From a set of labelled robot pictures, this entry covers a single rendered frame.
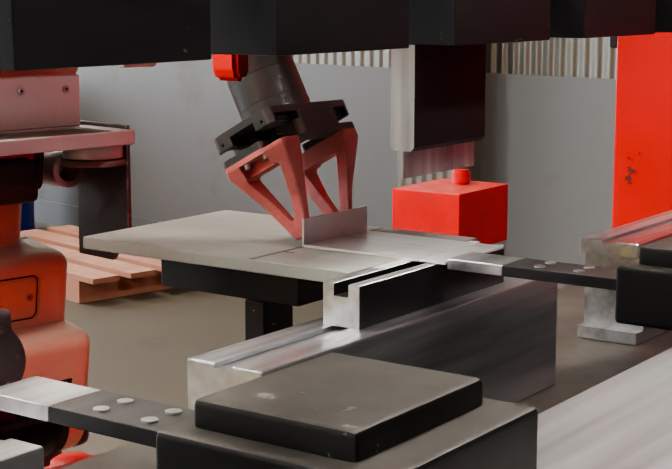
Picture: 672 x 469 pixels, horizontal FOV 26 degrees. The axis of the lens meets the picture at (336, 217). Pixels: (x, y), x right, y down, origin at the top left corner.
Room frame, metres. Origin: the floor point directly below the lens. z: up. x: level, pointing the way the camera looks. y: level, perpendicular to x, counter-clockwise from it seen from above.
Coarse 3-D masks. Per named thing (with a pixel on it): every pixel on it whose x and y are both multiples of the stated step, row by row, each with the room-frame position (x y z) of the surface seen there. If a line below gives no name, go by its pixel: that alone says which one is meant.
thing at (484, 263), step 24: (456, 264) 1.03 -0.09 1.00; (480, 264) 1.02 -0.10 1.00; (504, 264) 1.01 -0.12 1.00; (528, 264) 1.01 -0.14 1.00; (552, 264) 1.01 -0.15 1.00; (576, 264) 1.01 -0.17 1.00; (624, 264) 0.91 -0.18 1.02; (648, 264) 0.91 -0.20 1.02; (600, 288) 0.96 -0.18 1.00; (624, 288) 0.91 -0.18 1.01; (648, 288) 0.90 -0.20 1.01; (624, 312) 0.91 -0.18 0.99; (648, 312) 0.90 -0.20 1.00
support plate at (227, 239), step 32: (160, 224) 1.22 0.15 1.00; (192, 224) 1.22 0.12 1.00; (224, 224) 1.22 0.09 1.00; (256, 224) 1.22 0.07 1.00; (160, 256) 1.11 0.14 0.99; (192, 256) 1.09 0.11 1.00; (224, 256) 1.07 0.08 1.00; (256, 256) 1.07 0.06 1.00; (288, 256) 1.07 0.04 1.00; (320, 256) 1.07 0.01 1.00; (352, 256) 1.07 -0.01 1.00
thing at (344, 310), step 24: (408, 264) 1.05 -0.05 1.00; (432, 264) 1.04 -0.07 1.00; (336, 288) 0.97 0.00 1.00; (360, 288) 0.96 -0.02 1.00; (384, 288) 0.98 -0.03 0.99; (408, 288) 1.01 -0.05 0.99; (432, 288) 1.03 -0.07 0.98; (456, 288) 1.06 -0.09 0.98; (480, 288) 1.09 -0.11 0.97; (336, 312) 0.97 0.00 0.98; (360, 312) 0.96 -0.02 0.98; (384, 312) 0.98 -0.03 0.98; (408, 312) 1.01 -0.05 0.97
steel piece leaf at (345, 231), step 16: (304, 224) 1.11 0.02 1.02; (320, 224) 1.12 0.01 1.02; (336, 224) 1.14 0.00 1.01; (352, 224) 1.16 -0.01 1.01; (304, 240) 1.11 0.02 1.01; (320, 240) 1.12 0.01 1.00; (336, 240) 1.13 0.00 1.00; (352, 240) 1.13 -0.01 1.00; (368, 240) 1.13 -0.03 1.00; (384, 240) 1.13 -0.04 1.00; (400, 240) 1.13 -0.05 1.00; (416, 240) 1.13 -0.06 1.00; (432, 240) 1.13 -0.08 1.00; (448, 240) 1.13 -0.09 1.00; (384, 256) 1.06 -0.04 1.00; (400, 256) 1.06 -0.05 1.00; (416, 256) 1.06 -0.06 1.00
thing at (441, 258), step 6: (468, 246) 1.10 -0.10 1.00; (474, 246) 1.10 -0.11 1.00; (480, 246) 1.10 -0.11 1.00; (486, 246) 1.10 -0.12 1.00; (492, 246) 1.10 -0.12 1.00; (498, 246) 1.10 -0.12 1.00; (444, 252) 1.07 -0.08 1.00; (450, 252) 1.07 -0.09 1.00; (456, 252) 1.07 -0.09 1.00; (462, 252) 1.07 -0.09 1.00; (468, 252) 1.07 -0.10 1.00; (480, 252) 1.07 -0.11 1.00; (486, 252) 1.08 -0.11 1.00; (426, 258) 1.05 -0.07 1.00; (432, 258) 1.05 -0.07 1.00; (438, 258) 1.05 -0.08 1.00; (444, 258) 1.05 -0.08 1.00; (444, 264) 1.03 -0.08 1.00
